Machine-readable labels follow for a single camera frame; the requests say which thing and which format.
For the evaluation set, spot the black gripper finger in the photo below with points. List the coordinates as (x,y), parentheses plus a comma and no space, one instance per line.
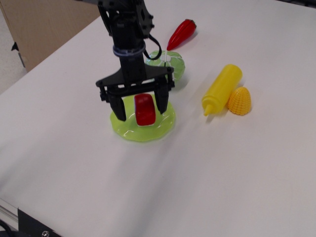
(161,91)
(118,107)

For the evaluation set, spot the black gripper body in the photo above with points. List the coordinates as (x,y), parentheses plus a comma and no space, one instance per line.
(133,77)

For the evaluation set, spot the red toy sushi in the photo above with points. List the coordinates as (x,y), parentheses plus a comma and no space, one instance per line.
(145,112)

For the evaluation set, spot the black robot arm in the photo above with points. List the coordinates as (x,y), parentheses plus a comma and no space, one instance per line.
(129,24)

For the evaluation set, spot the green plastic plate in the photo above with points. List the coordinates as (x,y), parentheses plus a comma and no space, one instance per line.
(130,130)

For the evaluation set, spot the green toy cabbage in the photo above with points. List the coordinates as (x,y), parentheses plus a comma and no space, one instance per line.
(168,59)

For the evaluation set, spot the yellow mustard bottle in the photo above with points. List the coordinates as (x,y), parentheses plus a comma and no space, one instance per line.
(216,97)

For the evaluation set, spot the red toy chili pepper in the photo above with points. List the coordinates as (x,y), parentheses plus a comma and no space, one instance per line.
(185,30)

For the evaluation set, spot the yellow toy corn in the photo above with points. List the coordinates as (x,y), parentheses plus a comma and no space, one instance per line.
(239,102)

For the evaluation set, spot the brown cardboard box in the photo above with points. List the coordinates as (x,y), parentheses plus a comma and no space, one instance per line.
(40,27)

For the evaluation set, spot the black metal corner bracket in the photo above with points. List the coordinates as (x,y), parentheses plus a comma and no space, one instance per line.
(34,228)

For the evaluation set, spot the aluminium table frame rail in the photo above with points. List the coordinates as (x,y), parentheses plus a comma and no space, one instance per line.
(9,214)

